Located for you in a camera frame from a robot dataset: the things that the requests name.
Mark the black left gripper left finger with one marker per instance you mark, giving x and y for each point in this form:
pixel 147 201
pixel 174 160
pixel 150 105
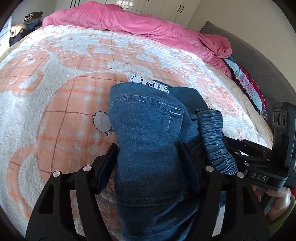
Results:
pixel 52 217

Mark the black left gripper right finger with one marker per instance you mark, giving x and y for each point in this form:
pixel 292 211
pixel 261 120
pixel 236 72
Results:
pixel 244 219

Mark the blue denim pants lace trim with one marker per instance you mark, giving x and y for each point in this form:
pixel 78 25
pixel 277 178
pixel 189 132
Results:
pixel 154 199

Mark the person right hand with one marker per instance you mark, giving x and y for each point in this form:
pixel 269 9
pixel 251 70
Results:
pixel 282 207

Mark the beige bed sheet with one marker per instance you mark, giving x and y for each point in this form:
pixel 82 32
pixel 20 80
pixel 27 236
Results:
pixel 257 120

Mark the grey upholstered headboard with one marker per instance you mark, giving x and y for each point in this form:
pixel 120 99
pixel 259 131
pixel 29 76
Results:
pixel 272 83

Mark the white orange fleece blanket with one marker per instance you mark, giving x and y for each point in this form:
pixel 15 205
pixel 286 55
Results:
pixel 54 101

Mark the white wardrobe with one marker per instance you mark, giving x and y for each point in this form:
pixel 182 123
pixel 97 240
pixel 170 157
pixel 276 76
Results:
pixel 177 12

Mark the pile of dark clothes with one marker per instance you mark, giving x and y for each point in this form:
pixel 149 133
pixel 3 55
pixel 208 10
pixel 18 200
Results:
pixel 30 23

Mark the pink quilt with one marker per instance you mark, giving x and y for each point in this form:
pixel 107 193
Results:
pixel 212 49

